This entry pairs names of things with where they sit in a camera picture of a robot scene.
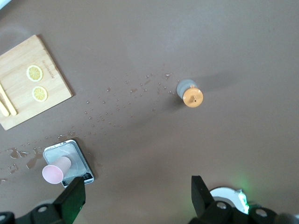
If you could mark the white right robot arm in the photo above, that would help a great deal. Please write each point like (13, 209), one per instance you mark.
(224, 194)

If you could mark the brown table cover sheet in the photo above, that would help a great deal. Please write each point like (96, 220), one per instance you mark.
(163, 46)

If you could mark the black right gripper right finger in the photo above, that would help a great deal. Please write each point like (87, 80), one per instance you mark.
(217, 213)

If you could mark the pink plastic cup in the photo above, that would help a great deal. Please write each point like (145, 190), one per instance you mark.
(56, 171)

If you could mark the yellow lemon slice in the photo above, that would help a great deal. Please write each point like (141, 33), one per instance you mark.
(34, 73)
(40, 94)

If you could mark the translucent sauce bottle orange cap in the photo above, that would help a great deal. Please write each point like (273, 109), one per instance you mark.
(192, 98)

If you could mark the silver digital kitchen scale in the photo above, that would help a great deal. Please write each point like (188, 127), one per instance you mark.
(77, 158)

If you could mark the yellow plastic knife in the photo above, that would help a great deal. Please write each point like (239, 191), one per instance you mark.
(10, 106)

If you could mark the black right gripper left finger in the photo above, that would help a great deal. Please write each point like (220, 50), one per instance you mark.
(56, 212)

